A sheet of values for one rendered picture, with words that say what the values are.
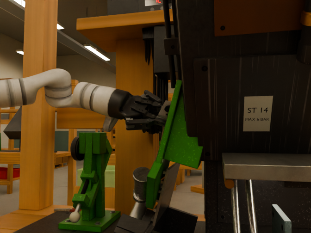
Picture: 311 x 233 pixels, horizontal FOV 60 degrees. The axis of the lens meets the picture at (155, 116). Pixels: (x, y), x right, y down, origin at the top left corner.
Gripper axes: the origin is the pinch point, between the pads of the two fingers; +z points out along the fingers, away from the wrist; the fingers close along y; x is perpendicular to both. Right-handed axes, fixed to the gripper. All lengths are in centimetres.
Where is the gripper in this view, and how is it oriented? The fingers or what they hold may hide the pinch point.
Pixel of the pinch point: (166, 116)
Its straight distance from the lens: 66.5
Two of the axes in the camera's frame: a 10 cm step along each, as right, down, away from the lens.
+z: 9.4, 2.5, -2.3
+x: -0.1, 7.1, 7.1
